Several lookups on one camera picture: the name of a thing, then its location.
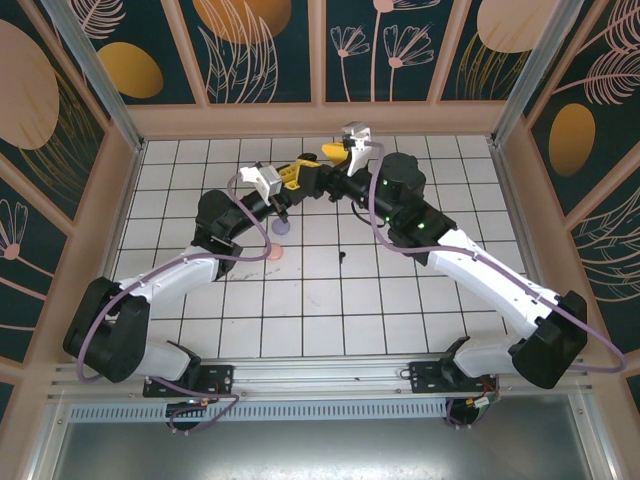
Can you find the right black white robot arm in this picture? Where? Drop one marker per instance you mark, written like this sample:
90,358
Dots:
490,280

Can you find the pink earbud charging case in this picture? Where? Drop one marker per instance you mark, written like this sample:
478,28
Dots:
276,252

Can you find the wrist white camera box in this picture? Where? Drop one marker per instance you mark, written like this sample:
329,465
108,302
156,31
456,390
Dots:
357,150
260,177

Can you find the purple earbud charging case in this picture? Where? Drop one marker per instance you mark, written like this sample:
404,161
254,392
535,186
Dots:
282,229

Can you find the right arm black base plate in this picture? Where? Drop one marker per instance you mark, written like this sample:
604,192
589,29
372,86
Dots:
425,377

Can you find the aluminium corner post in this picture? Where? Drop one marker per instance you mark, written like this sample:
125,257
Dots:
535,65
95,75

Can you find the grey metal shelf plate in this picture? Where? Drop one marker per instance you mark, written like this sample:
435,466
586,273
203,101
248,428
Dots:
320,450

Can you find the aluminium side rail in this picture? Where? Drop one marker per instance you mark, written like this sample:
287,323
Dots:
519,220

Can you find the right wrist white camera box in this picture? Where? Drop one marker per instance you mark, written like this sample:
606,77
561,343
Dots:
357,150

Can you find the aluminium mounting rail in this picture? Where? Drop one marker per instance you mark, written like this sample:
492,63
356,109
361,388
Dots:
320,375

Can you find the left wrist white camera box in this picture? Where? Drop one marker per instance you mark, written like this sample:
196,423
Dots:
260,177

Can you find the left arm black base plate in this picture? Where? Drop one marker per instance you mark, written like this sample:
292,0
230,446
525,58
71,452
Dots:
220,380

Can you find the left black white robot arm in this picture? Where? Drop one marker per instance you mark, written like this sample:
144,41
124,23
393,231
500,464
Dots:
170,272

